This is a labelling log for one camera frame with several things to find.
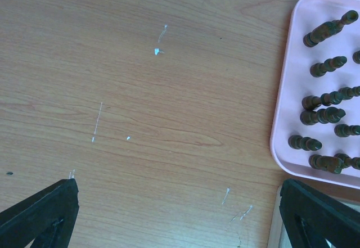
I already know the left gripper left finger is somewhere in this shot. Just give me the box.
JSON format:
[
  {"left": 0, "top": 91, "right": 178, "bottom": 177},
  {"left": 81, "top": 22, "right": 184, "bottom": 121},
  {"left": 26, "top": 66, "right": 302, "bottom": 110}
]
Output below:
[{"left": 1, "top": 178, "right": 79, "bottom": 247}]

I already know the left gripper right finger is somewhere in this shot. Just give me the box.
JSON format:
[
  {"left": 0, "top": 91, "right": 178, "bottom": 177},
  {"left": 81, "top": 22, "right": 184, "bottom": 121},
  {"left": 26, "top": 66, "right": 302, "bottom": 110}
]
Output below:
[{"left": 279, "top": 179, "right": 359, "bottom": 247}]

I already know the wooden chess board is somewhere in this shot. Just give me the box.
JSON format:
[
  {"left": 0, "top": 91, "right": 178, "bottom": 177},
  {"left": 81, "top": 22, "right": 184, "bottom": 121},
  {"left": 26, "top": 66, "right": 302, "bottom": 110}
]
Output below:
[{"left": 267, "top": 186, "right": 359, "bottom": 248}]

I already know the dark chess piece bottom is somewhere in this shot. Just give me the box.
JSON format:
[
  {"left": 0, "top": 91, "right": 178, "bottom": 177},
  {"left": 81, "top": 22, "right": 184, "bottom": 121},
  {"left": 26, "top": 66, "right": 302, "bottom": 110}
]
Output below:
[{"left": 308, "top": 153, "right": 359, "bottom": 174}]

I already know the dark chess knight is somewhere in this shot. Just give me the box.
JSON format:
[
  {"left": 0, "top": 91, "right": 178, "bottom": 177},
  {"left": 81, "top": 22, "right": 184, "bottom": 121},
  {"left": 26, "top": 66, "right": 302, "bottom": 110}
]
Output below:
[{"left": 288, "top": 135, "right": 322, "bottom": 151}]

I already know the dark chess piece lower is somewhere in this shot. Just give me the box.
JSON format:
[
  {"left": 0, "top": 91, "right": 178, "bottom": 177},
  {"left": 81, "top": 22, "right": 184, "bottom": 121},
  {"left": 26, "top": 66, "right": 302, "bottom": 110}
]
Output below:
[{"left": 300, "top": 107, "right": 346, "bottom": 125}]

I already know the dark chess pawn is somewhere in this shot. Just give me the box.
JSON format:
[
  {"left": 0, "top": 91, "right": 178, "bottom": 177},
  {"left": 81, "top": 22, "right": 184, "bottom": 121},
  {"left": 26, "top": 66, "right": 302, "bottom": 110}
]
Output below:
[{"left": 310, "top": 56, "right": 347, "bottom": 78}]

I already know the dark chess piece tall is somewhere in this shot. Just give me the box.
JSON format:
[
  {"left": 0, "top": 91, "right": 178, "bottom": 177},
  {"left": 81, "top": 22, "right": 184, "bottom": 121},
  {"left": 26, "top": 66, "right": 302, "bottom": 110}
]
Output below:
[{"left": 303, "top": 10, "right": 359, "bottom": 48}]

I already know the pink plastic tray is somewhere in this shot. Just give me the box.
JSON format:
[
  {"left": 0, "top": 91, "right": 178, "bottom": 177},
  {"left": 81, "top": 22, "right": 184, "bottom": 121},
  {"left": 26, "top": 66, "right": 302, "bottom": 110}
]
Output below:
[{"left": 270, "top": 0, "right": 359, "bottom": 189}]

